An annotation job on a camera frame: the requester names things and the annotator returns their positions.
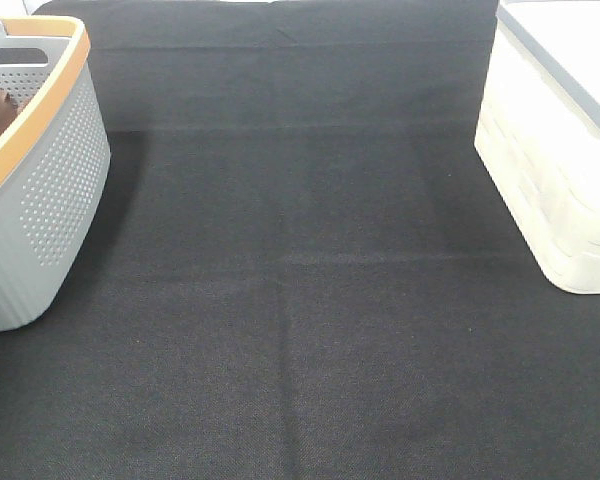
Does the grey perforated laundry basket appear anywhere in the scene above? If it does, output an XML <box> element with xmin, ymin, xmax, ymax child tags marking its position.
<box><xmin>0</xmin><ymin>15</ymin><xmax>111</xmax><ymax>331</ymax></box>

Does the white plastic storage box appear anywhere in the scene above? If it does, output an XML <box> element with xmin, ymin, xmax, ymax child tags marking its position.
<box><xmin>474</xmin><ymin>1</ymin><xmax>600</xmax><ymax>294</ymax></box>

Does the black table cloth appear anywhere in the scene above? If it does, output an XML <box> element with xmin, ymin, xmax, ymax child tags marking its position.
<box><xmin>0</xmin><ymin>1</ymin><xmax>600</xmax><ymax>479</ymax></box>

